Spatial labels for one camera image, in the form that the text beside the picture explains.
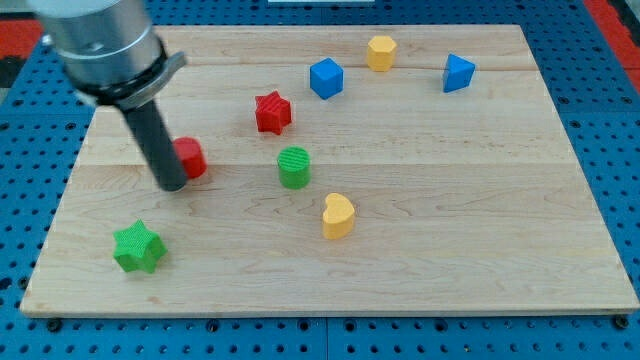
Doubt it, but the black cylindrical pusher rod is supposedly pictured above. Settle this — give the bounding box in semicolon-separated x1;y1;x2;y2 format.
123;100;187;192

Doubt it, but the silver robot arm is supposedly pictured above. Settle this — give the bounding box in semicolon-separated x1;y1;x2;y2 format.
27;0;187;192

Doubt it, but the yellow heart block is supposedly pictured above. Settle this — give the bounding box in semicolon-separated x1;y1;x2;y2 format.
322;193;355;240

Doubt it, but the red star block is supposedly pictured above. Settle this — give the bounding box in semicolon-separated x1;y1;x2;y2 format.
255;90;292;135

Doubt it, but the green cylinder block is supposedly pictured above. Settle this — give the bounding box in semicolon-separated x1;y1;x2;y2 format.
277;146;311;189

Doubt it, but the green star block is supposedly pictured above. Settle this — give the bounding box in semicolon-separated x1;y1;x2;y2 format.
113;219;167;274

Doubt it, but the yellow hexagon block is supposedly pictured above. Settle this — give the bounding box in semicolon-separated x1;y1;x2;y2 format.
366;35;397;72

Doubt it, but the wooden board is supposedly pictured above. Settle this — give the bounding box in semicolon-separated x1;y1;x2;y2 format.
21;25;639;318

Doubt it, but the red cylinder block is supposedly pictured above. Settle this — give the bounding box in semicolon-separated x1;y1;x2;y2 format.
173;137;207;179

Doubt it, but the blue triangle block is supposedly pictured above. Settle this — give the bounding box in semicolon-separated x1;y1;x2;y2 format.
442;53;476;93

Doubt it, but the blue cube block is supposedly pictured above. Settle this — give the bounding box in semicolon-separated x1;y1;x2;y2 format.
309;58;344;100

